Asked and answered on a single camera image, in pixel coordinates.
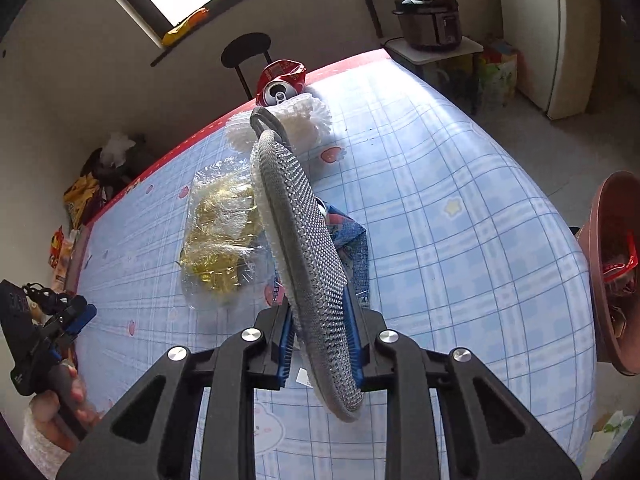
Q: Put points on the black bin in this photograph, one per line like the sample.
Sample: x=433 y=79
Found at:
x=135 y=165

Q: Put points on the yellow snack packet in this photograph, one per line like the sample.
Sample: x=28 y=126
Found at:
x=182 y=27

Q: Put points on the green white shopping bag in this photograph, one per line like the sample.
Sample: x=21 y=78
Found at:
x=497 y=75

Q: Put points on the brown plastic bucket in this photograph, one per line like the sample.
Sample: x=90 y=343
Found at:
x=607 y=310

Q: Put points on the dark window sill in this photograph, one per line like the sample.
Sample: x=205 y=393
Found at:
x=225 y=17

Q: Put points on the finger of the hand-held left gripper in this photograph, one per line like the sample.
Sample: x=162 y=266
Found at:
x=82 y=316

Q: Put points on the blue carton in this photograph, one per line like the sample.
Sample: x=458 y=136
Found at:
x=357 y=245

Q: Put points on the small white table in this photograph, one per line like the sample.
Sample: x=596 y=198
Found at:
x=450 y=50

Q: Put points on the black metal frame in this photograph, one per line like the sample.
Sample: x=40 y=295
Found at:
x=367 y=2

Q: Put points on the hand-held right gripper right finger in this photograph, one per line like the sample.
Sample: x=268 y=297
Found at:
x=354 y=345

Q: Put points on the white green printed bag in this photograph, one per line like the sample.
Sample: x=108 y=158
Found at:
x=615 y=435

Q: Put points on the clear tray with red label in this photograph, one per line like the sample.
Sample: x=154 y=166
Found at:
x=620 y=267

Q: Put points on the pile of yellow snack bags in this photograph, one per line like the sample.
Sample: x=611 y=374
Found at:
x=82 y=200

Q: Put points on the crumpled white plastic bag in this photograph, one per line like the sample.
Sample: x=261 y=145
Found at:
x=117 y=147

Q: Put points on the grey mesh pad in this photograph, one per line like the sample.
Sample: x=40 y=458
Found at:
x=305 y=240

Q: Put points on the electric pressure cooker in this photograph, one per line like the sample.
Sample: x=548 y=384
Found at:
x=425 y=20

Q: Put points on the cream refrigerator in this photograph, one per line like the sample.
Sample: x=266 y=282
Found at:
x=570 y=35

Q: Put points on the person's left hand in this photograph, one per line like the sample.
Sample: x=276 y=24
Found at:
x=50 y=410

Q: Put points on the white foam fruit net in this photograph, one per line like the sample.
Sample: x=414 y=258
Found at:
x=300 y=120

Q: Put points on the black round stool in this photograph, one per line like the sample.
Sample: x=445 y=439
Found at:
x=247 y=50

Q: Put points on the person's left forearm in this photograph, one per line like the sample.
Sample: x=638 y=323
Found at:
x=42 y=455

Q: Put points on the crushed red can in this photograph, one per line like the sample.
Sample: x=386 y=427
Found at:
x=282 y=77

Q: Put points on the blue checked tablecloth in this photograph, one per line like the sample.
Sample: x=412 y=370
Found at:
x=450 y=210

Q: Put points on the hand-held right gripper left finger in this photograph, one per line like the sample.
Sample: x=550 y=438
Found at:
x=285 y=345

